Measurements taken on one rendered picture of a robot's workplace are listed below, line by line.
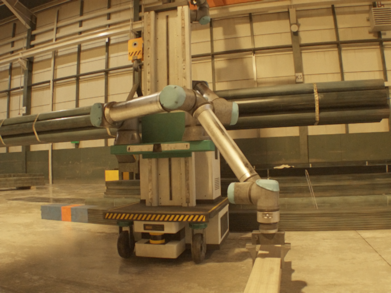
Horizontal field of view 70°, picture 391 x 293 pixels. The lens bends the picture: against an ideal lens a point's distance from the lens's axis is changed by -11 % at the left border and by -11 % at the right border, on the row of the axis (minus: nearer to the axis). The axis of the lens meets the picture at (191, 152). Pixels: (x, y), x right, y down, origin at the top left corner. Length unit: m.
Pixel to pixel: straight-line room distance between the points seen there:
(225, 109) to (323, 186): 2.26
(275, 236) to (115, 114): 1.12
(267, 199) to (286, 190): 2.69
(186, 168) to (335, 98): 1.90
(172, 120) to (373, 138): 9.48
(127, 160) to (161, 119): 4.81
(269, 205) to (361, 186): 2.86
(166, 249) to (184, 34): 1.44
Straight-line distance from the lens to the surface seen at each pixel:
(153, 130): 2.12
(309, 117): 3.43
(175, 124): 2.07
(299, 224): 2.77
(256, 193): 1.24
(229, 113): 1.95
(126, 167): 6.95
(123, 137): 2.02
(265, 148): 10.70
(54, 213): 3.83
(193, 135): 1.85
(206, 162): 2.20
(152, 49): 2.31
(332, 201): 3.72
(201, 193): 2.22
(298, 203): 3.69
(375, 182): 4.05
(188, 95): 1.53
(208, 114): 1.56
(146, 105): 1.64
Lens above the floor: 0.58
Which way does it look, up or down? 3 degrees up
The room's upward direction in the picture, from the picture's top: 2 degrees counter-clockwise
